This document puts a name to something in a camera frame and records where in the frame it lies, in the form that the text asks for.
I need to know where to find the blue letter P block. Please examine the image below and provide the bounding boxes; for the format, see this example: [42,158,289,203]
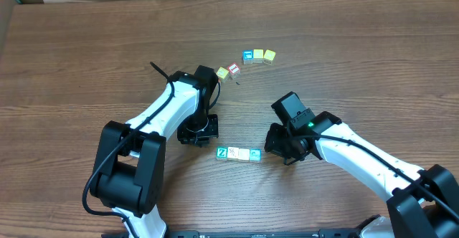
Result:
[249,149,262,163]

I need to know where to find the green letter Z block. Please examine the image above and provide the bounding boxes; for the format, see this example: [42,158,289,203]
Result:
[216,147,228,161]

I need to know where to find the white picture block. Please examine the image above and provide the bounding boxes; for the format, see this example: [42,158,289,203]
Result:
[227,147,240,161]

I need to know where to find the yellow block cluster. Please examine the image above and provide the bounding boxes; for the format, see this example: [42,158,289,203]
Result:
[237,148,250,162]
[216,67,230,83]

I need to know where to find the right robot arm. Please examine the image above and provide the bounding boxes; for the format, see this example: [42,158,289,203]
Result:
[265,110,458,238]

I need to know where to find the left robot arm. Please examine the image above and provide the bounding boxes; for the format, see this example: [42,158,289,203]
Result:
[82,66,219,237]

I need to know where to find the red letter I block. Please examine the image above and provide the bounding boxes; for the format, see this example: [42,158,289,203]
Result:
[227,62,241,79]

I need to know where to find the yellow block top right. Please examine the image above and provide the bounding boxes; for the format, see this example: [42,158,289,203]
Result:
[263,49,276,65]

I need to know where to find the blue letter block top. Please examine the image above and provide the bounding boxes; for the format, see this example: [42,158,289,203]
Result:
[242,49,254,65]

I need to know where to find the yellow block top middle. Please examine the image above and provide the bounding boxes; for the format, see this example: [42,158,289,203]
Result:
[252,49,264,64]

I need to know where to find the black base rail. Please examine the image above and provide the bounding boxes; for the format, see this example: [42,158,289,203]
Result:
[101,227,421,238]

